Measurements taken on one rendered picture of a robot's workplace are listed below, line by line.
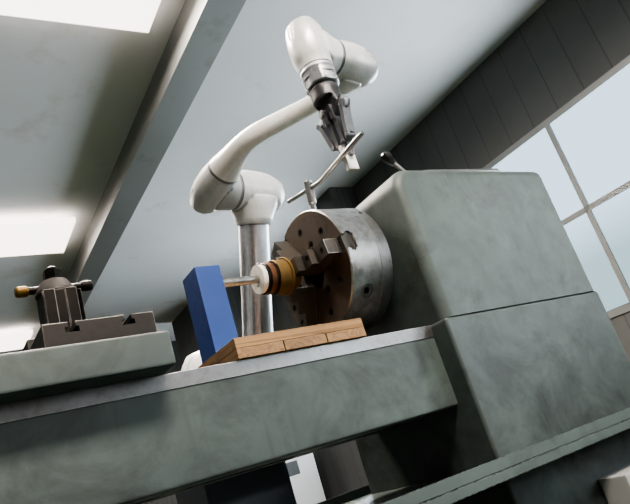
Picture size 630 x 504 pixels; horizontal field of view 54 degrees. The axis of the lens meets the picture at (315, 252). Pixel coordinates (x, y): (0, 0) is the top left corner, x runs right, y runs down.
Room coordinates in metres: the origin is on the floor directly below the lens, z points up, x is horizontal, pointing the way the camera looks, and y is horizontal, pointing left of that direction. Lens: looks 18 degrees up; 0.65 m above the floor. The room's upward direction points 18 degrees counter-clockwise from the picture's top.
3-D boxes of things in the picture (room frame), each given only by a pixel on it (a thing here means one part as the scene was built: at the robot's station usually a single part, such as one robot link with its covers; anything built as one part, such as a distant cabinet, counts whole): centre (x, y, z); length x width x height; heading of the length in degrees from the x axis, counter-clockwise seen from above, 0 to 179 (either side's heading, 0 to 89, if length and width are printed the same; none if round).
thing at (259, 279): (1.34, 0.19, 1.08); 0.13 x 0.07 x 0.07; 127
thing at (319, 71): (1.36, -0.14, 1.53); 0.09 x 0.09 x 0.06
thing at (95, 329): (1.13, 0.50, 0.95); 0.43 x 0.18 x 0.04; 37
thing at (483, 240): (1.75, -0.33, 1.06); 0.59 x 0.48 x 0.39; 127
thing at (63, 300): (1.19, 0.53, 1.07); 0.07 x 0.07 x 0.10; 37
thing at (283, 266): (1.41, 0.10, 1.08); 0.09 x 0.09 x 0.09; 37
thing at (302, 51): (1.37, -0.15, 1.64); 0.13 x 0.11 x 0.16; 136
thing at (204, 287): (1.29, 0.26, 1.00); 0.08 x 0.06 x 0.23; 37
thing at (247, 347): (1.35, 0.18, 0.88); 0.36 x 0.30 x 0.04; 37
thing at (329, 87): (1.36, -0.15, 1.46); 0.08 x 0.07 x 0.09; 37
